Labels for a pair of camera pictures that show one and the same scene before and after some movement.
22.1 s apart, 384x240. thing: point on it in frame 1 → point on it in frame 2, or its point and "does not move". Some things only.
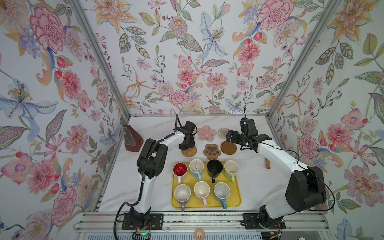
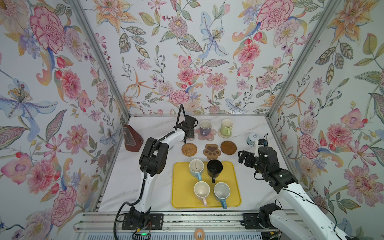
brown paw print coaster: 211,151 does not move
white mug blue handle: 222,191 does not move
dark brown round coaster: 228,148 does not move
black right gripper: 235,135 → 250,156
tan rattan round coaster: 189,152 does not move
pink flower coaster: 206,133 does not move
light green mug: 231,169 → 226,127
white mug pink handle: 202,190 does not move
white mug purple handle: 182,193 → 205,126
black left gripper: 192,145 → 191,133
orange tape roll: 198,230 does not move
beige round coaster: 222,133 does not move
